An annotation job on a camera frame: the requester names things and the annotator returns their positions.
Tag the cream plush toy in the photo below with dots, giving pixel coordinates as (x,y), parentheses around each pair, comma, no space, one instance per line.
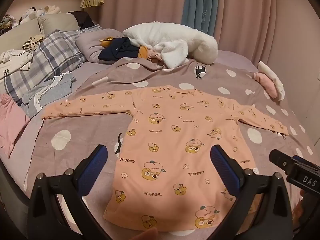
(52,9)

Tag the mustard garment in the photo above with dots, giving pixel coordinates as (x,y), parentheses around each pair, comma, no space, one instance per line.
(143,52)

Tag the white clothes pile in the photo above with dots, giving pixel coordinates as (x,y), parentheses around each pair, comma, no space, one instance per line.
(13,62)

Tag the white fluffy blanket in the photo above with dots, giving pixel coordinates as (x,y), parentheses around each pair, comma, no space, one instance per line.
(175,40)

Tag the beige headboard cushion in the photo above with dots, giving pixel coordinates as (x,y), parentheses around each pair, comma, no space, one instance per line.
(17,31)
(58,22)

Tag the mauve polka-dot blanket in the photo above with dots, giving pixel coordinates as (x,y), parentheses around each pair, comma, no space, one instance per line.
(82,135)

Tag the small pink crumpled garment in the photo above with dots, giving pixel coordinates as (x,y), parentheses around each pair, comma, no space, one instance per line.
(155,57)

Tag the grey garment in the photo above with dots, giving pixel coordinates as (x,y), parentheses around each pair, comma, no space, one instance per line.
(50,92)

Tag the navy garment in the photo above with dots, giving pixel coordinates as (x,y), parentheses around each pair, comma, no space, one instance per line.
(117,48)

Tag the folded pink garment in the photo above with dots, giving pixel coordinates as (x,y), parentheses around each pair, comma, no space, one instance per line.
(267,85)

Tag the beige crumpled clothes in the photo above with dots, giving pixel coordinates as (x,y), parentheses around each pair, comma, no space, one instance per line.
(33,42)

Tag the folded white garment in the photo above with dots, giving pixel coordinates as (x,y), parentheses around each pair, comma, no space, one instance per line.
(273,76)

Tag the white plush toy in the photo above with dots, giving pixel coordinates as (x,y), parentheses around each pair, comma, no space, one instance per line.
(28,15)

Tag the peach printed long-sleeve shirt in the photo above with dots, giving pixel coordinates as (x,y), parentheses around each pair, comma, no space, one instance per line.
(175,142)

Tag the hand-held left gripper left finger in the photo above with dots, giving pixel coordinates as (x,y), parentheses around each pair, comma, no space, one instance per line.
(100,158)

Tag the grey pillow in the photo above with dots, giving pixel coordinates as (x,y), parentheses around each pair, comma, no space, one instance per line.
(92,45)

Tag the lilac bed sheet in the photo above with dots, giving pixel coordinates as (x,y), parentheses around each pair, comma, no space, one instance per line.
(85,71)

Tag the plaid pillow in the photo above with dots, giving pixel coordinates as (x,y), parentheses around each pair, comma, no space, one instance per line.
(55,52)

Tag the black garment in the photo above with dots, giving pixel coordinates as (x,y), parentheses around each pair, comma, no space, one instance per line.
(82,20)

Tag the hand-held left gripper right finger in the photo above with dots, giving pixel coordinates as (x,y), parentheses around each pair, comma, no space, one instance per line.
(223,170)

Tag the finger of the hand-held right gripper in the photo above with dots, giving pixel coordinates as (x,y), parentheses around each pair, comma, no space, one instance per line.
(281,158)
(303,160)

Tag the pink curtain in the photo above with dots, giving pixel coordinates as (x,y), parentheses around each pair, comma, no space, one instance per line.
(145,2)

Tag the blue curtain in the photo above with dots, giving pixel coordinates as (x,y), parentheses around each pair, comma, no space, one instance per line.
(200,7)

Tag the person's right hand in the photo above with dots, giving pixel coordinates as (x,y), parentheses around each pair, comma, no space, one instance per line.
(307,210)

